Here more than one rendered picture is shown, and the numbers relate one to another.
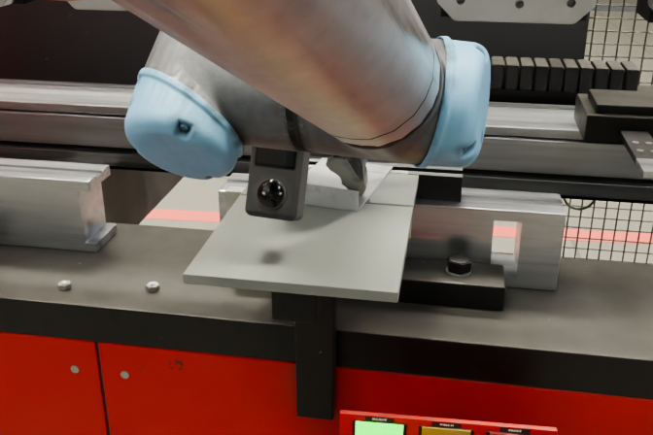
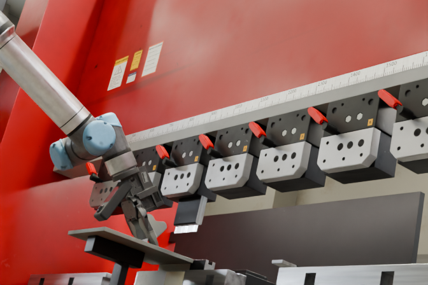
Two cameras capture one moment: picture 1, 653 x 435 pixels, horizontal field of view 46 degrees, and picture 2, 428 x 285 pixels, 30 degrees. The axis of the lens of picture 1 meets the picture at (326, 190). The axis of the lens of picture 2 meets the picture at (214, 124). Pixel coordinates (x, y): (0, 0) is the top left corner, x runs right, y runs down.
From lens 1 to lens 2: 1.75 m
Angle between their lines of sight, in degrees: 62
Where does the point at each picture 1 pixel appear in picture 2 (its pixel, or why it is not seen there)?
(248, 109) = (67, 142)
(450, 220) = (194, 277)
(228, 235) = not seen: hidden behind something
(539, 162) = not seen: outside the picture
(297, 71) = (23, 83)
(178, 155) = (55, 157)
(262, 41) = (13, 70)
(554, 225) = (223, 275)
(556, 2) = (232, 176)
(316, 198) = not seen: hidden behind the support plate
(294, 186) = (106, 205)
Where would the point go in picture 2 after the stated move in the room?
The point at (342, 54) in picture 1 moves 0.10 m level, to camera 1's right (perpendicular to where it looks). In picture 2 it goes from (30, 81) to (57, 75)
